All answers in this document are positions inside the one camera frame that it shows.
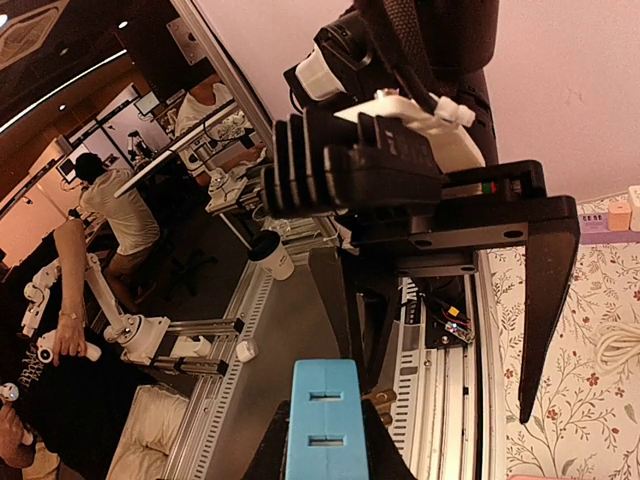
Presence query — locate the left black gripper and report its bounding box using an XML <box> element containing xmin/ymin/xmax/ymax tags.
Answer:
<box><xmin>308</xmin><ymin>160</ymin><xmax>580</xmax><ymax>424</ymax></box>

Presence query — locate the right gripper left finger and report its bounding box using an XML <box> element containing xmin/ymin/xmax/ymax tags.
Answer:
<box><xmin>242</xmin><ymin>400</ymin><xmax>290</xmax><ymax>480</ymax></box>

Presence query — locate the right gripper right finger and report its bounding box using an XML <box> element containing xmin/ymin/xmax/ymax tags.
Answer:
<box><xmin>361</xmin><ymin>400</ymin><xmax>415</xmax><ymax>480</ymax></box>

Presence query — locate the blue plug adapter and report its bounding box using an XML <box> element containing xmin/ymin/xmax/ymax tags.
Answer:
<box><xmin>285</xmin><ymin>359</ymin><xmax>369</xmax><ymax>480</ymax></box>

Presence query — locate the purple power strip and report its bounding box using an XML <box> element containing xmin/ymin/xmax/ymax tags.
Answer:
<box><xmin>578</xmin><ymin>212</ymin><xmax>640</xmax><ymax>245</ymax></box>

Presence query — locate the salmon small cube adapter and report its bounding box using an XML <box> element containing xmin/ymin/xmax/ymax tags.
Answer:
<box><xmin>607</xmin><ymin>200</ymin><xmax>632</xmax><ymax>232</ymax></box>

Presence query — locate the white tiger plug adapter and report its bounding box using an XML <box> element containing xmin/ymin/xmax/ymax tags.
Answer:
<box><xmin>627</xmin><ymin>185</ymin><xmax>640</xmax><ymax>232</ymax></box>

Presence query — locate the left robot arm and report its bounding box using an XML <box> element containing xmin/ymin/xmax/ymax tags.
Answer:
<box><xmin>262</xmin><ymin>1</ymin><xmax>580</xmax><ymax>423</ymax></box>

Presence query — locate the operator forearm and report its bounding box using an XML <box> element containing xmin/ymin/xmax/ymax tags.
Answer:
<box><xmin>54</xmin><ymin>219</ymin><xmax>87</xmax><ymax>334</ymax></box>

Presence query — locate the operator hand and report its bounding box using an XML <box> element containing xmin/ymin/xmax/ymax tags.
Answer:
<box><xmin>52</xmin><ymin>315</ymin><xmax>87</xmax><ymax>366</ymax></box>

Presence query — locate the white paper cup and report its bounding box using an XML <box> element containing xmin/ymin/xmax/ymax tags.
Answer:
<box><xmin>248</xmin><ymin>230</ymin><xmax>295</xmax><ymax>281</ymax></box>

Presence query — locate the floral table mat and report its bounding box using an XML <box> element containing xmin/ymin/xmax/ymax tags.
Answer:
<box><xmin>488</xmin><ymin>242</ymin><xmax>639</xmax><ymax>479</ymax></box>

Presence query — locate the seated person white shirt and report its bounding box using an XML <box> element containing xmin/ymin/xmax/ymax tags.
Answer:
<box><xmin>75</xmin><ymin>152</ymin><xmax>161</xmax><ymax>314</ymax></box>

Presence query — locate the aluminium front rail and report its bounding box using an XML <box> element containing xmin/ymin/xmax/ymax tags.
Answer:
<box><xmin>158</xmin><ymin>255</ymin><xmax>506</xmax><ymax>479</ymax></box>

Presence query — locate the white coiled power cord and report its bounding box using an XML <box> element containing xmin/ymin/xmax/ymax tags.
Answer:
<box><xmin>594</xmin><ymin>319</ymin><xmax>640</xmax><ymax>371</ymax></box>

